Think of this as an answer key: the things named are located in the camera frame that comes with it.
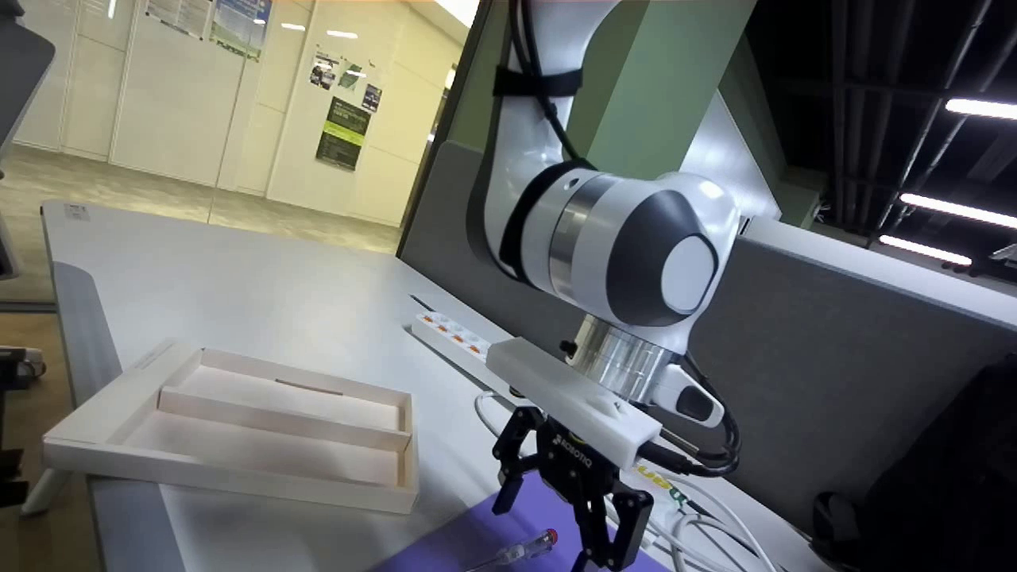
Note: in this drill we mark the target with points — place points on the green pillar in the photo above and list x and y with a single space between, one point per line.
675 87

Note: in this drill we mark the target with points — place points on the green black wall poster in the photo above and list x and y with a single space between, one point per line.
344 134

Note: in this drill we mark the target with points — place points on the white power strip orange switches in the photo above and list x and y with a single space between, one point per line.
456 344

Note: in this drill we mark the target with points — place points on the beige wooden tray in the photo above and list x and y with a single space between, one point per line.
232 423

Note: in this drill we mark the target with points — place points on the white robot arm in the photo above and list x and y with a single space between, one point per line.
644 259

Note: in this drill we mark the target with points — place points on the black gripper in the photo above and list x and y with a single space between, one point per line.
576 475

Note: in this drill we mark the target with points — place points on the grey partition panel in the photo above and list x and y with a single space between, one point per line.
829 358

